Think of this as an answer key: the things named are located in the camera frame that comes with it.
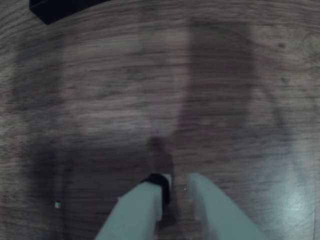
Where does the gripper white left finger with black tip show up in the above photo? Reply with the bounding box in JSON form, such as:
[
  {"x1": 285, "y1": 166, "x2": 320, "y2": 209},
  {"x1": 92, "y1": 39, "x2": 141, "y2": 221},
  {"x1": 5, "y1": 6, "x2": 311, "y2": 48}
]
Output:
[{"x1": 94, "y1": 173, "x2": 173, "y2": 240}]

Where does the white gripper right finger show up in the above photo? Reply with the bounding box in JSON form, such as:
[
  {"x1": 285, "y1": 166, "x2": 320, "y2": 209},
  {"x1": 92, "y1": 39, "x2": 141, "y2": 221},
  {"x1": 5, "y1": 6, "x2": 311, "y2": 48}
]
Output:
[{"x1": 186, "y1": 172, "x2": 270, "y2": 240}]

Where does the black shallow box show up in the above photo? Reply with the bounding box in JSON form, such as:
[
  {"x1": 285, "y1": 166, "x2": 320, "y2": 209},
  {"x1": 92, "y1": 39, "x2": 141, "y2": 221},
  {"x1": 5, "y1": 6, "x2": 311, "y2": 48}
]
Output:
[{"x1": 28, "y1": 0, "x2": 111, "y2": 26}]

